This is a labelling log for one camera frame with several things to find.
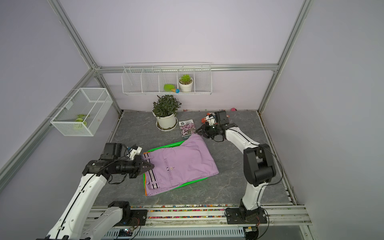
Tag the large potted green plant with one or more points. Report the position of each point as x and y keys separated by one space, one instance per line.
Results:
x=165 y=111

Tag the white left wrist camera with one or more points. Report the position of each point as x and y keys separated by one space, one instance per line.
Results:
x=134 y=151

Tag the orange pants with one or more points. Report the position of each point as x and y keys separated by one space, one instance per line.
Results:
x=145 y=187

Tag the flower seed packet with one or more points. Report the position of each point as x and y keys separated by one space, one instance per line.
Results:
x=187 y=128

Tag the purple garment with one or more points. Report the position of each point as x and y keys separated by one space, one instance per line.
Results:
x=175 y=166

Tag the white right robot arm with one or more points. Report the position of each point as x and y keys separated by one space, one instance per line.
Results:
x=258 y=160

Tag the green toy on shelf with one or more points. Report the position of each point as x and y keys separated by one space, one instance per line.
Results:
x=171 y=88

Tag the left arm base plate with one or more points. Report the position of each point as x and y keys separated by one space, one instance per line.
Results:
x=135 y=218

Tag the red and white work glove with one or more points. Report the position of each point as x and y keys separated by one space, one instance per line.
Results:
x=221 y=118

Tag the white wire wall shelf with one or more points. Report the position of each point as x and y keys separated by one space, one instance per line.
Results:
x=150 y=78

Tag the aluminium front rail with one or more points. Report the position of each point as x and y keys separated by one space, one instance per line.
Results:
x=188 y=216

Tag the white wire side basket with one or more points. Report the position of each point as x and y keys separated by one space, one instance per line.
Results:
x=94 y=102

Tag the green item in side basket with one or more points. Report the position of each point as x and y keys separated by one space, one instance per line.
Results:
x=80 y=122

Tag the green plastic basket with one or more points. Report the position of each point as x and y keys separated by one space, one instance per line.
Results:
x=172 y=146

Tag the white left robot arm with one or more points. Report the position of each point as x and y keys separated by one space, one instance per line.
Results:
x=70 y=225

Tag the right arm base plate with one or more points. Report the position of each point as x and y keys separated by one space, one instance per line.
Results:
x=237 y=216

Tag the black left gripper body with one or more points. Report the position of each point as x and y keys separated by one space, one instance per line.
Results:
x=131 y=166

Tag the small potted succulent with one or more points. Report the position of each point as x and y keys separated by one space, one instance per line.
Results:
x=186 y=83

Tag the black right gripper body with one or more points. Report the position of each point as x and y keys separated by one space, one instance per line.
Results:
x=211 y=130

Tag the aluminium corner frame post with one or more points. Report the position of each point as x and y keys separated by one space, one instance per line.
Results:
x=299 y=22

